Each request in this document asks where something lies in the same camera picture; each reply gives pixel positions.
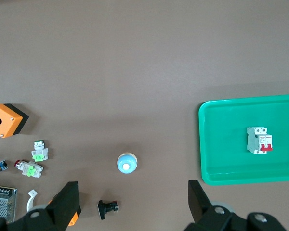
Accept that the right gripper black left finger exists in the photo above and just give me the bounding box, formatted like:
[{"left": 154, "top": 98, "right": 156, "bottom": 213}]
[{"left": 0, "top": 181, "right": 81, "bottom": 231}]

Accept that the metal mesh power supply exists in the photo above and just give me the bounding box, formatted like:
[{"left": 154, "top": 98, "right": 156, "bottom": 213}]
[{"left": 0, "top": 184, "right": 18, "bottom": 223}]

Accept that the small white curved clamp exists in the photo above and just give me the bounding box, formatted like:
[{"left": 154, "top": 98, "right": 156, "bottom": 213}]
[{"left": 26, "top": 189, "right": 37, "bottom": 212}]

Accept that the green-headed push button switch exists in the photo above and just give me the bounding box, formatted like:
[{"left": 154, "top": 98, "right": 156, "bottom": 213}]
[{"left": 30, "top": 140, "right": 50, "bottom": 162}]

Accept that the black square push button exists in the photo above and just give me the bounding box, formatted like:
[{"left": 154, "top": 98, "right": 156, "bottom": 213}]
[{"left": 97, "top": 199, "right": 120, "bottom": 220}]

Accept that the blue white dome button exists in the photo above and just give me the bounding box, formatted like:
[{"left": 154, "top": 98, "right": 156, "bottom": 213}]
[{"left": 117, "top": 152, "right": 138, "bottom": 174}]

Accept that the orange box with hole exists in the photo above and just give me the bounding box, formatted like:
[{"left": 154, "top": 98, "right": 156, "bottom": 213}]
[
  {"left": 47, "top": 196, "right": 82, "bottom": 227},
  {"left": 0, "top": 103, "right": 29, "bottom": 139}
]

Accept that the brown table cover sheet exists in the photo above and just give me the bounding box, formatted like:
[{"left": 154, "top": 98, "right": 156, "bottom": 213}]
[{"left": 0, "top": 0, "right": 289, "bottom": 231}]

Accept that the green plastic tray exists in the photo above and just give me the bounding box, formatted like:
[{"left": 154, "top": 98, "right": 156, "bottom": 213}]
[{"left": 198, "top": 93, "right": 289, "bottom": 186}]

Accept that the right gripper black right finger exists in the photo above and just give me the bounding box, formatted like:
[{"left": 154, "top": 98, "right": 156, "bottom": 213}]
[{"left": 182, "top": 179, "right": 289, "bottom": 231}]

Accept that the red-headed push button switch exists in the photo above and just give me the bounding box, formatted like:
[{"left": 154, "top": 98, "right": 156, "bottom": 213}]
[{"left": 13, "top": 159, "right": 44, "bottom": 179}]

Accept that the white red circuit breaker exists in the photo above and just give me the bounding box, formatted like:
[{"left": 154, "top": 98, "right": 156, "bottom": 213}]
[{"left": 246, "top": 127, "right": 274, "bottom": 155}]

